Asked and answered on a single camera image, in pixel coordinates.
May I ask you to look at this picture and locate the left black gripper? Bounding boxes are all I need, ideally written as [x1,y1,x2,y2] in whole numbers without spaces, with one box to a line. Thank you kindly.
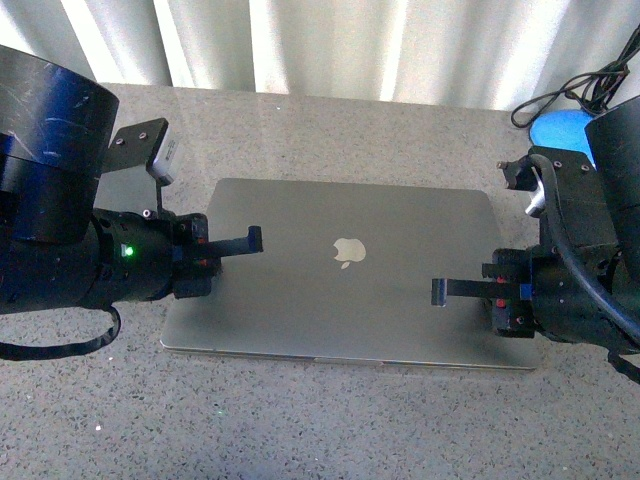
[80,209,264,308]

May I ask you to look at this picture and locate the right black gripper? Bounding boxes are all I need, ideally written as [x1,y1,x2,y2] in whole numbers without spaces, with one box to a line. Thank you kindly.
[431,249,639,353]

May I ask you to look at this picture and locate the grey laptop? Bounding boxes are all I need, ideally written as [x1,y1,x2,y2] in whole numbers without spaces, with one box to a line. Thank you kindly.
[161,178,539,370]

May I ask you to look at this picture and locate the blue desk lamp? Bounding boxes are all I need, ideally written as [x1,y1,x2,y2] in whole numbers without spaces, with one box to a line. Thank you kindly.
[529,27,640,152]

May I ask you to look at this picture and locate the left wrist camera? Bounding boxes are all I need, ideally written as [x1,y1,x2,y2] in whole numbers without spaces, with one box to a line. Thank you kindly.
[94,118,179,220]

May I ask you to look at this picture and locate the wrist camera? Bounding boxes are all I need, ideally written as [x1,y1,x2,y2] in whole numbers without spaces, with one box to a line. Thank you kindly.
[94,118,179,220]
[495,145,619,251]

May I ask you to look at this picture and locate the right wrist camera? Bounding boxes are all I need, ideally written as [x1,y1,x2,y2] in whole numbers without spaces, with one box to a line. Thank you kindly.
[495,145,619,251]

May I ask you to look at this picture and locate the right black robot cable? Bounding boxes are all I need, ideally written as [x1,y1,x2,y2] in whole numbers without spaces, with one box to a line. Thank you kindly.
[529,154,640,384]

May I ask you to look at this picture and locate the black lamp power cable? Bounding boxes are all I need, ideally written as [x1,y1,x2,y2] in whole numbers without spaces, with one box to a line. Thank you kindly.
[510,58,631,128]

